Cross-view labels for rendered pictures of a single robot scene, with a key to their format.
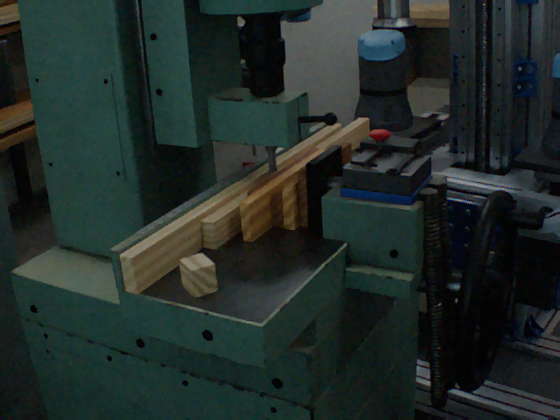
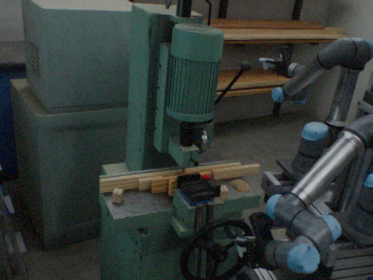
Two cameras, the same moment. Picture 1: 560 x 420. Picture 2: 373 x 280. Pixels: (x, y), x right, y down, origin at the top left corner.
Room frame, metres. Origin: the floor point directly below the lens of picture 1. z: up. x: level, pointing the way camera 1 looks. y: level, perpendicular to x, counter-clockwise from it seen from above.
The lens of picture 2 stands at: (-0.24, -0.81, 1.76)
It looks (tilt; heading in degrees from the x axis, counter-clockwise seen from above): 27 degrees down; 30
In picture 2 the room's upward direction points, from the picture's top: 7 degrees clockwise
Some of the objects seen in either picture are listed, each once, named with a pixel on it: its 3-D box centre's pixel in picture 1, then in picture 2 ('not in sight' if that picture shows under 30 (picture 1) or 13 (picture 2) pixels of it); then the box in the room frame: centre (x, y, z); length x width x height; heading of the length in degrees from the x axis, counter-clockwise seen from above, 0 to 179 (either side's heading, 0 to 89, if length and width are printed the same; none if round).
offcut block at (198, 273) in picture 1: (198, 275); (118, 195); (0.75, 0.10, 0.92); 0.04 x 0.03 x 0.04; 29
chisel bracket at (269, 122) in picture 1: (258, 121); (183, 152); (1.03, 0.02, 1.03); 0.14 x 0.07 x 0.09; 60
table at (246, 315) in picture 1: (332, 235); (186, 204); (0.94, -0.07, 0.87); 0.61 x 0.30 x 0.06; 150
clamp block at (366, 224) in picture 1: (386, 215); (197, 206); (0.90, -0.15, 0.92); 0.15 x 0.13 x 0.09; 150
